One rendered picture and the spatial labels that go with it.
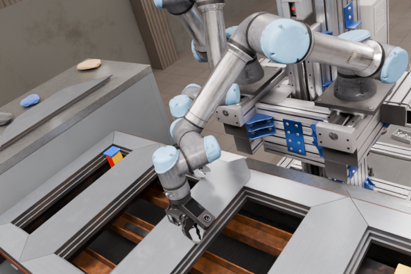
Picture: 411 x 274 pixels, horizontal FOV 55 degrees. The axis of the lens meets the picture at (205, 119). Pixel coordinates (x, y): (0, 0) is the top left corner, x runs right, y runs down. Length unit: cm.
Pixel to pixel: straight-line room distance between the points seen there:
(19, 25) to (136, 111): 221
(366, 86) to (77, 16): 346
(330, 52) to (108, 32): 369
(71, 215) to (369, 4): 149
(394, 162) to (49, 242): 188
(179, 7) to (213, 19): 14
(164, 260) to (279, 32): 77
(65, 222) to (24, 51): 277
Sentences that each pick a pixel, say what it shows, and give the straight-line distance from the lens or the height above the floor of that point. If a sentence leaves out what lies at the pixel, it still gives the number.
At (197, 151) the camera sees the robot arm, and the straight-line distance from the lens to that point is 113.
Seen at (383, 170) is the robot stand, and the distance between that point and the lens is 250.
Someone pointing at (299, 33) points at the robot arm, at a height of 144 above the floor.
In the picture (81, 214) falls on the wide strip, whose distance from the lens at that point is 166.
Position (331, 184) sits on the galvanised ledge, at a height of 68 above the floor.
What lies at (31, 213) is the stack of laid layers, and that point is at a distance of 186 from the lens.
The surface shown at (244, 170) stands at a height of 87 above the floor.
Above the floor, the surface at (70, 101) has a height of 107.
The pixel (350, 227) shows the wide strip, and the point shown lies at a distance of 130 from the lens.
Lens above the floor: 183
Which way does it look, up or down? 30 degrees down
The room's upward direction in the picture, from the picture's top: 16 degrees counter-clockwise
